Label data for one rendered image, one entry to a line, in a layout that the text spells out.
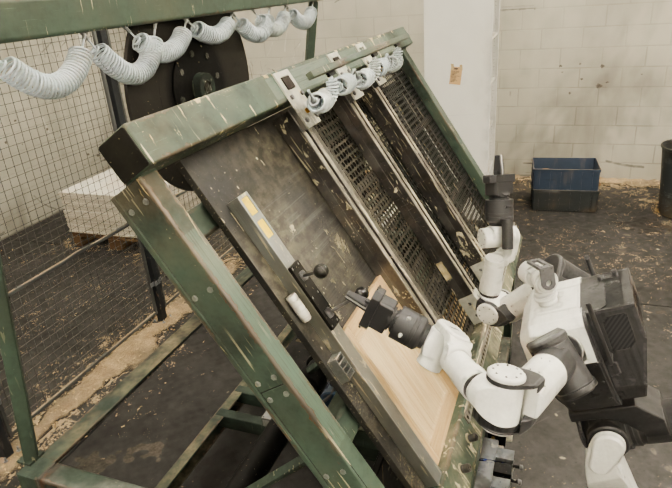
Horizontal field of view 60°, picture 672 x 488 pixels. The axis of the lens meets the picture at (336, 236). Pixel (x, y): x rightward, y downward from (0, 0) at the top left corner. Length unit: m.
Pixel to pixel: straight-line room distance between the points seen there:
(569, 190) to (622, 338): 4.42
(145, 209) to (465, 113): 4.42
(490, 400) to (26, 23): 1.40
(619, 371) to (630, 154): 5.44
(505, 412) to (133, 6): 1.55
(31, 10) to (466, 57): 4.19
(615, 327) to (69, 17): 1.62
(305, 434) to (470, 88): 4.37
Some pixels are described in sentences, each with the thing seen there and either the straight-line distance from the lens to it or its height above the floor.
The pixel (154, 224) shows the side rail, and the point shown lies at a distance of 1.32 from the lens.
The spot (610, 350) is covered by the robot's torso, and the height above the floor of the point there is 1.28.
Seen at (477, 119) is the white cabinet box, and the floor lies 0.97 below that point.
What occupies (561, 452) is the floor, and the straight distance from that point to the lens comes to 3.24.
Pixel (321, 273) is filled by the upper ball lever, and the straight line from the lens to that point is 1.40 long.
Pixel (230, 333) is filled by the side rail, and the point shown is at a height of 1.48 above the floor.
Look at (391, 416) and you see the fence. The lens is 1.64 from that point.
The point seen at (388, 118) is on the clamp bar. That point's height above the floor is 1.64.
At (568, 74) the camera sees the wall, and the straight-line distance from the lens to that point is 6.79.
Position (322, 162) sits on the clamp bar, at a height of 1.67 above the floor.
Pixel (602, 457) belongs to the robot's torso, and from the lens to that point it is 1.88.
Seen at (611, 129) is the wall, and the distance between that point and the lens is 6.92.
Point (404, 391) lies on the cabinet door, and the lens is 1.78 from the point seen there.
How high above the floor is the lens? 2.18
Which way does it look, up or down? 23 degrees down
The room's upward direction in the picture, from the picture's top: 4 degrees counter-clockwise
